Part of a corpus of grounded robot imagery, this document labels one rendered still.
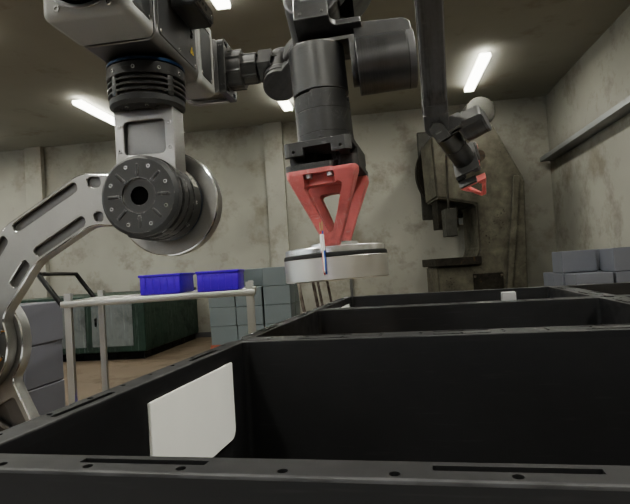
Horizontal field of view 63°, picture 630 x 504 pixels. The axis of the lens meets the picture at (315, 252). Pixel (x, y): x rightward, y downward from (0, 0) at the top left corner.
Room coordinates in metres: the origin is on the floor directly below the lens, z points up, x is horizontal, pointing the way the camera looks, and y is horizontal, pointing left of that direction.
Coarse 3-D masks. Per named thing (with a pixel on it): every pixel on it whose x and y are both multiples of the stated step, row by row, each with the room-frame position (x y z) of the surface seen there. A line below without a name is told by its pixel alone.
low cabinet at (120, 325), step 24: (96, 312) 6.63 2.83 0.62; (120, 312) 6.59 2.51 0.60; (144, 312) 6.56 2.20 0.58; (168, 312) 7.27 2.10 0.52; (192, 312) 8.16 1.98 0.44; (96, 336) 6.63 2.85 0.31; (120, 336) 6.59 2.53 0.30; (144, 336) 6.55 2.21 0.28; (168, 336) 7.23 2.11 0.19; (192, 336) 8.22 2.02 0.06; (96, 360) 6.69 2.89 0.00
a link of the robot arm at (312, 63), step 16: (304, 48) 0.50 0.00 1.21; (320, 48) 0.50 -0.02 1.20; (336, 48) 0.51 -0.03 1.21; (352, 48) 0.50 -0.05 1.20; (304, 64) 0.50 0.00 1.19; (320, 64) 0.50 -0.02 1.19; (336, 64) 0.50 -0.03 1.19; (352, 64) 0.50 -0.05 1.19; (304, 80) 0.50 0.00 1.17; (320, 80) 0.50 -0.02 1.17; (336, 80) 0.50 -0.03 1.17
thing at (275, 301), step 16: (256, 272) 6.77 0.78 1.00; (272, 272) 6.38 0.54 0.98; (256, 288) 6.41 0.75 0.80; (272, 288) 6.38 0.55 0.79; (288, 288) 6.36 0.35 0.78; (224, 304) 6.46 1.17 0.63; (240, 304) 6.44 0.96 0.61; (256, 304) 6.41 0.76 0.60; (272, 304) 6.39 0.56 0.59; (288, 304) 6.37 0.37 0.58; (224, 320) 6.46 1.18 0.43; (240, 320) 6.43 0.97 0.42; (256, 320) 6.41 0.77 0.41; (272, 320) 6.39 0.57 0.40; (224, 336) 6.46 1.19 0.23; (240, 336) 6.44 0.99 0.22
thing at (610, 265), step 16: (560, 256) 5.24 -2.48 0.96; (576, 256) 5.19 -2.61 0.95; (592, 256) 5.16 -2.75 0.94; (608, 256) 4.93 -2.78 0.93; (624, 256) 4.80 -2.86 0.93; (544, 272) 5.86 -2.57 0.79; (560, 272) 5.29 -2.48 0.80; (576, 272) 5.19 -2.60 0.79; (592, 272) 4.99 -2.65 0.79; (608, 272) 4.81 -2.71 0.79; (624, 272) 4.80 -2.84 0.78
